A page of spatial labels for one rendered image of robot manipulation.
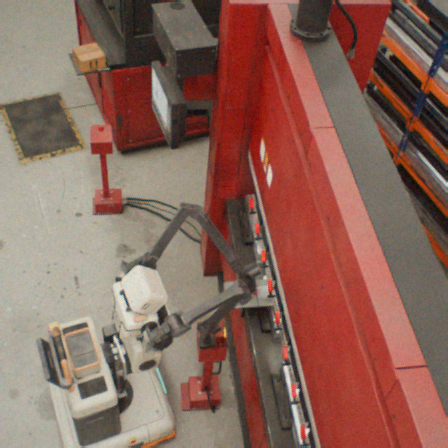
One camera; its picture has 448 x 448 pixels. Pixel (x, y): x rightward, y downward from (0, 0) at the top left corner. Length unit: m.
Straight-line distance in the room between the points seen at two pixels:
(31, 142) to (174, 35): 2.62
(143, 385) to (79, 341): 0.71
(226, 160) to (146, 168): 1.81
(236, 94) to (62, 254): 2.12
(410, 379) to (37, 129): 4.74
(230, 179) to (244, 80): 0.77
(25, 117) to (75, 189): 1.08
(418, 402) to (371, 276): 0.43
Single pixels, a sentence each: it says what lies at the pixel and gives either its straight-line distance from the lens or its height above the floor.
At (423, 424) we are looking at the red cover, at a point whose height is 2.30.
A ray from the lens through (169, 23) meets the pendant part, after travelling 3.69.
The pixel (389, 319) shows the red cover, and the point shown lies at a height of 2.30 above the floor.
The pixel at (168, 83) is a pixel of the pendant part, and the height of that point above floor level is 1.60.
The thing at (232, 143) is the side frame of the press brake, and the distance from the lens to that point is 3.75.
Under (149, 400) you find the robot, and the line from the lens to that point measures 3.92.
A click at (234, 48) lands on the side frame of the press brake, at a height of 2.04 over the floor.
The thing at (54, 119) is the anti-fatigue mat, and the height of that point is 0.01.
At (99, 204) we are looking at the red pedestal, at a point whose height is 0.11.
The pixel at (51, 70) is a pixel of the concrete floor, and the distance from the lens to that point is 6.75.
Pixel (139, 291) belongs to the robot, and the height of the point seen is 1.36.
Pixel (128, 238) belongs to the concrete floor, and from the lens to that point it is 4.99.
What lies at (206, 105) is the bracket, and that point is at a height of 1.21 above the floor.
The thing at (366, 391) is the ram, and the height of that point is 2.00.
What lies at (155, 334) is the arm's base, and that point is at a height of 1.23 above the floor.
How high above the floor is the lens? 3.84
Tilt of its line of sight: 49 degrees down
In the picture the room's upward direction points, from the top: 7 degrees clockwise
